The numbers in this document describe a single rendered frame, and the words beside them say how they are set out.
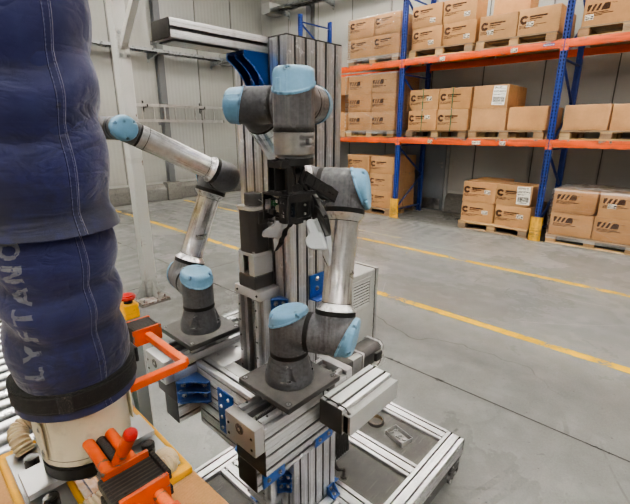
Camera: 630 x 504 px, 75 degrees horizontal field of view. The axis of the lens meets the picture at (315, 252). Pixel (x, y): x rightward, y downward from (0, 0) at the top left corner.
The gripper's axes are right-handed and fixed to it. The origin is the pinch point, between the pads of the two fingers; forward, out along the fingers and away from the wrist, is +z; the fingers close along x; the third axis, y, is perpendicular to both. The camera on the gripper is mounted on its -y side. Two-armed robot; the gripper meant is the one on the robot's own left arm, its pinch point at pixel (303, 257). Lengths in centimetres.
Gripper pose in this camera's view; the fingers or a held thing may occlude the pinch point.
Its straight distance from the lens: 83.1
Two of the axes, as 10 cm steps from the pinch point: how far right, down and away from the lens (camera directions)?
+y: -6.8, 2.1, -7.0
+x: 7.3, 2.0, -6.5
